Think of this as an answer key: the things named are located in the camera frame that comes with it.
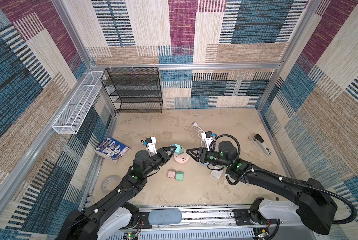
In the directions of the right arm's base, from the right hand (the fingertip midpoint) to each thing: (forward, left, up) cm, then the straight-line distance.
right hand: (188, 154), depth 74 cm
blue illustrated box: (+14, +47, -18) cm, 52 cm away
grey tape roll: (-6, +44, -19) cm, 49 cm away
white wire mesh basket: (+13, +55, +14) cm, 58 cm away
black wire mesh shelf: (+55, +36, -3) cm, 66 cm away
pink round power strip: (+7, +3, -18) cm, 19 cm away
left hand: (+3, +6, +2) cm, 7 cm away
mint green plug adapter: (+3, +4, 0) cm, 5 cm away
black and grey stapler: (+15, -48, -18) cm, 53 cm away
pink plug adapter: (-2, +9, -19) cm, 21 cm away
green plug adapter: (-3, +5, -19) cm, 20 cm away
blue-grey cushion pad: (-24, +12, -17) cm, 32 cm away
